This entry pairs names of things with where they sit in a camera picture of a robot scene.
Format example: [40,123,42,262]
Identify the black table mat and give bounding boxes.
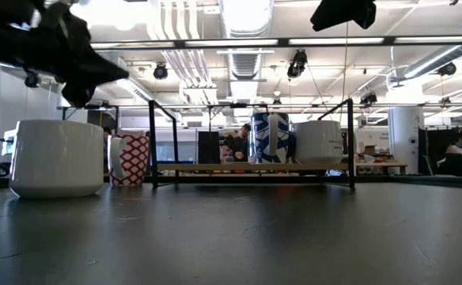
[0,182,462,285]

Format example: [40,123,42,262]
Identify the white mug pink inside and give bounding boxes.
[293,120,345,165]

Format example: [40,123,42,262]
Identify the black background rig frame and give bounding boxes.
[56,102,121,134]

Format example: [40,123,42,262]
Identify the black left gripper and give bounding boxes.
[0,2,130,108]

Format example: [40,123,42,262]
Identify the background computer monitor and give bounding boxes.
[0,127,18,158]

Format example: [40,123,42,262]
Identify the black overhead bar light strips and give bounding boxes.
[90,36,462,48]

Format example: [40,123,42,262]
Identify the black metal table frame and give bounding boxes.
[0,173,462,190]

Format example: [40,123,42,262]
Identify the blue white patterned mug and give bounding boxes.
[249,112,295,165]

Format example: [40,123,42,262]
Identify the black partition panel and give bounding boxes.
[418,126,452,176]

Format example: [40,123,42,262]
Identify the white mug green inside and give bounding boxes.
[8,119,105,199]

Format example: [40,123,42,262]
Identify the background wooden table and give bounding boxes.
[355,160,409,176]

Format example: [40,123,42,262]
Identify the white round pillar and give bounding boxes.
[388,106,426,175]

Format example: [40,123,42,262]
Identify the black ceiling spotlight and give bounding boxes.
[24,70,41,89]
[153,63,169,82]
[359,91,378,106]
[437,62,457,78]

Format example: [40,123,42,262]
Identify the white mug red lattice pattern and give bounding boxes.
[107,132,151,187]

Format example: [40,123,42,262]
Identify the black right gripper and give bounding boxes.
[309,0,377,32]

